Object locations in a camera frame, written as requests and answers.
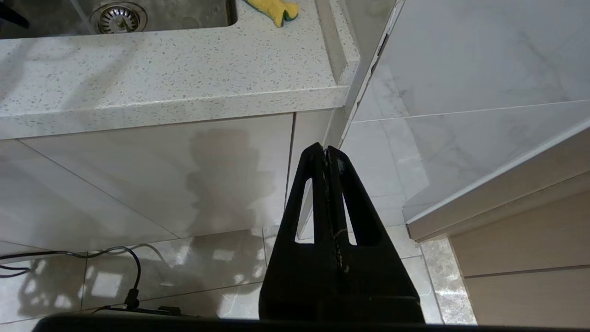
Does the metal sink drain strainer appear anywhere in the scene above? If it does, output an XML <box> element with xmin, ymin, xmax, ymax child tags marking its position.
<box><xmin>89</xmin><ymin>1</ymin><xmax>148</xmax><ymax>35</ymax></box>

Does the white cabinet door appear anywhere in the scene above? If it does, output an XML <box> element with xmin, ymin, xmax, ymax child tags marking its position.
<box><xmin>21</xmin><ymin>113</ymin><xmax>295</xmax><ymax>239</ymax></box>
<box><xmin>0</xmin><ymin>138</ymin><xmax>180</xmax><ymax>254</ymax></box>

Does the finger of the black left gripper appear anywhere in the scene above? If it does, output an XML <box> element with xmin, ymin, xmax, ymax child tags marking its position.
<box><xmin>0</xmin><ymin>2</ymin><xmax>30</xmax><ymax>29</ymax></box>

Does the yellow sponge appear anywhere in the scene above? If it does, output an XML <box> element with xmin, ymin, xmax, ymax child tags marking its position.
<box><xmin>244</xmin><ymin>0</ymin><xmax>300</xmax><ymax>28</ymax></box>

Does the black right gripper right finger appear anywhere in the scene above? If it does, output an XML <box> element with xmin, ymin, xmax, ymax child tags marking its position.
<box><xmin>326</xmin><ymin>146</ymin><xmax>425</xmax><ymax>323</ymax></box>

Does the black floor cable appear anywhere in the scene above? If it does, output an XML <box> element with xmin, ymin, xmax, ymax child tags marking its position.
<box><xmin>0</xmin><ymin>247</ymin><xmax>142</xmax><ymax>310</ymax></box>

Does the narrow white cabinet panel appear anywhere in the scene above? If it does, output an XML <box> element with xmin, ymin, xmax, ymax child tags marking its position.
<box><xmin>287</xmin><ymin>108</ymin><xmax>335</xmax><ymax>239</ymax></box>

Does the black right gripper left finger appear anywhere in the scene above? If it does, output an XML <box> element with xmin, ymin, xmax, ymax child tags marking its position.
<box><xmin>258</xmin><ymin>142</ymin><xmax>344</xmax><ymax>323</ymax></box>

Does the stainless steel sink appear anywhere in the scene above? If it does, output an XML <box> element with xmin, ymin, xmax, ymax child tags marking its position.
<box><xmin>0</xmin><ymin>0</ymin><xmax>239</xmax><ymax>40</ymax></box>

